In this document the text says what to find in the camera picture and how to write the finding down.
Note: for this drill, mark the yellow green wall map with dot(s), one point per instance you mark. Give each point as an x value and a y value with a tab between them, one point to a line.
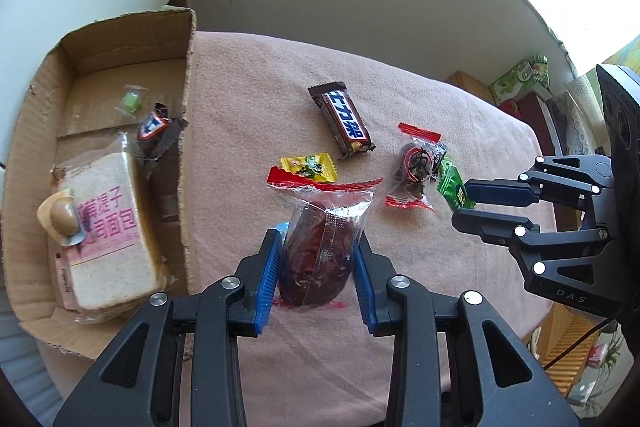
625	54

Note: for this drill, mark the brown chocolate bar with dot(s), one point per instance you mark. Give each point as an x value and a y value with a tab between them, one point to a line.
345	119

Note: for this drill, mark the clear red-sealed date packet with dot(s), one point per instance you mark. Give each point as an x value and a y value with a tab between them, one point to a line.
315	252

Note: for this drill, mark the small brown chocolate packet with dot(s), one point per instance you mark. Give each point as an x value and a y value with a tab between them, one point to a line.
155	132

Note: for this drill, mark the wooden stool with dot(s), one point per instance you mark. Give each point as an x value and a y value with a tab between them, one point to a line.
467	84

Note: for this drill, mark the small green jelly cup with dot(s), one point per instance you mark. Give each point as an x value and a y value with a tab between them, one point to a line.
131	101

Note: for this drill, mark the red box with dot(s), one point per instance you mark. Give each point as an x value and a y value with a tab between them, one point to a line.
525	117

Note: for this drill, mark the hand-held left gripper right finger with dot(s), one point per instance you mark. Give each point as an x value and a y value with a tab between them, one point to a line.
364	292

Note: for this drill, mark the yellow candy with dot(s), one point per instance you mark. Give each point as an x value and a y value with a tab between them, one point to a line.
307	168

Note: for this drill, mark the white ribbed shutter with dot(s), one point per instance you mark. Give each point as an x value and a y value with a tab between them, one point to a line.
25	347

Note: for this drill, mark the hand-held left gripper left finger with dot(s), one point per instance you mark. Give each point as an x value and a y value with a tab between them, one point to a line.
267	277

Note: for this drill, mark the sliced bread packet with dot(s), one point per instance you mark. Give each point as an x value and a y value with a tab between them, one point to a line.
115	257

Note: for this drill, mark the pink blanket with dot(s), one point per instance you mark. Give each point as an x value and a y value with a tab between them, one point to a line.
310	367

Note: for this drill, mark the beige braised egg pack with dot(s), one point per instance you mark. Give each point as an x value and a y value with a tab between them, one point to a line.
60	214

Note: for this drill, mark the green candy packet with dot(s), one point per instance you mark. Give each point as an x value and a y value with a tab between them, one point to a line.
452	187

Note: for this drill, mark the small black white packet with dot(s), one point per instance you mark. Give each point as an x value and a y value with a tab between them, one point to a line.
441	154

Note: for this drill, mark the clear red-sealed plum packet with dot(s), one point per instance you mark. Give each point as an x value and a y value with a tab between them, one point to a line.
412	164

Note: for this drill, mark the brown cardboard box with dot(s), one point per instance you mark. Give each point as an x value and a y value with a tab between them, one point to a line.
100	52

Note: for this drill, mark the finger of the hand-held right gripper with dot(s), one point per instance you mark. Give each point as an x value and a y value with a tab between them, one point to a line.
485	227
500	194

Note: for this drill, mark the white lace cloth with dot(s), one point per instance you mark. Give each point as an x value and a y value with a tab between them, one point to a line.
582	107

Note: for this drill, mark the green printed box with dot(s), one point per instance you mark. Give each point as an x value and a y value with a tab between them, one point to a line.
520	74

